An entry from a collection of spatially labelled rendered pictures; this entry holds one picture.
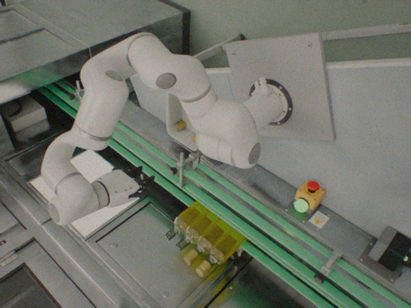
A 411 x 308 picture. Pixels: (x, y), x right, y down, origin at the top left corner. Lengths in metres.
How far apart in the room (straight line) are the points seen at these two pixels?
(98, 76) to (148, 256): 0.85
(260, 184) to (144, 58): 0.72
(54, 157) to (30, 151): 1.06
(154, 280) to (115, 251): 0.19
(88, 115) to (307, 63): 0.60
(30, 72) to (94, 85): 1.10
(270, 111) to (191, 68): 0.40
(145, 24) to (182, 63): 1.42
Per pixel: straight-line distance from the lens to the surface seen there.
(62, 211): 0.94
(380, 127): 1.09
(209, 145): 0.96
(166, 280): 1.41
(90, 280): 1.45
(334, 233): 1.27
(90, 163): 1.81
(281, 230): 1.25
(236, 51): 1.20
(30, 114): 2.11
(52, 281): 1.53
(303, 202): 1.24
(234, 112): 0.84
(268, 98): 1.13
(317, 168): 1.26
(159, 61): 0.75
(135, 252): 1.48
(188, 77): 0.78
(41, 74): 1.89
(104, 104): 0.78
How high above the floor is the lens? 1.65
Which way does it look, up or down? 35 degrees down
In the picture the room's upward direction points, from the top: 126 degrees counter-clockwise
